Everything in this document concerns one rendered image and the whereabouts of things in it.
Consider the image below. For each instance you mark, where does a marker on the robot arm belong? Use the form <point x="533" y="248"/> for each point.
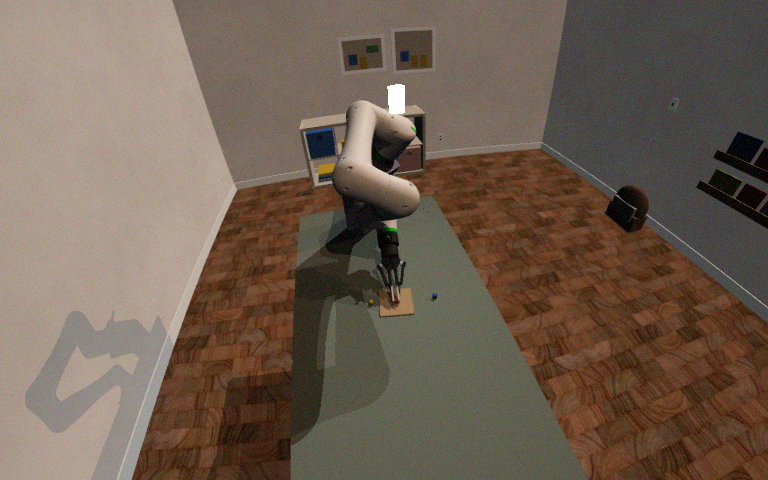
<point x="385" y="198"/>

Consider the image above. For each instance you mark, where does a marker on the tan flat mat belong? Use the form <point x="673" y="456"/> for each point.
<point x="388" y="308"/>

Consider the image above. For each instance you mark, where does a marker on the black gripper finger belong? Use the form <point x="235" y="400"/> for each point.
<point x="379" y="267"/>
<point x="396" y="277"/>

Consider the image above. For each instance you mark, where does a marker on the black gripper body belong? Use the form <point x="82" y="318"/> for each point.
<point x="389" y="252"/>

